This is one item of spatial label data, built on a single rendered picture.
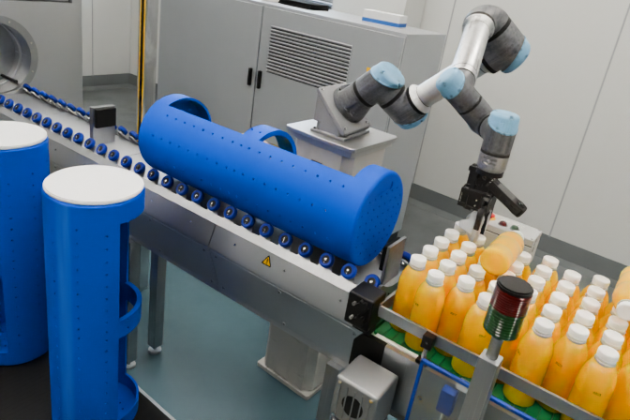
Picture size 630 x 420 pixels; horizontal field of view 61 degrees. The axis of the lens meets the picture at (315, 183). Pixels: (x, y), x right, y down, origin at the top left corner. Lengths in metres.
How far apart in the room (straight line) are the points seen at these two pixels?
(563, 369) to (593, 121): 2.94
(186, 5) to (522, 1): 2.41
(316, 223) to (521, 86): 2.93
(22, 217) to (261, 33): 2.18
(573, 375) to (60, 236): 1.34
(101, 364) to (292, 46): 2.33
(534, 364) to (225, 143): 1.02
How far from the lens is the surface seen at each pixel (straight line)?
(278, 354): 2.50
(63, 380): 1.98
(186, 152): 1.76
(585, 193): 4.20
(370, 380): 1.33
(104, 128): 2.35
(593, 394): 1.28
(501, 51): 1.82
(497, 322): 1.03
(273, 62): 3.67
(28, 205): 2.11
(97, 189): 1.67
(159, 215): 1.95
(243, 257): 1.70
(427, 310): 1.32
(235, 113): 3.98
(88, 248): 1.66
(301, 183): 1.49
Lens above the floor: 1.72
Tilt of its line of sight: 22 degrees down
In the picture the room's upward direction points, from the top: 9 degrees clockwise
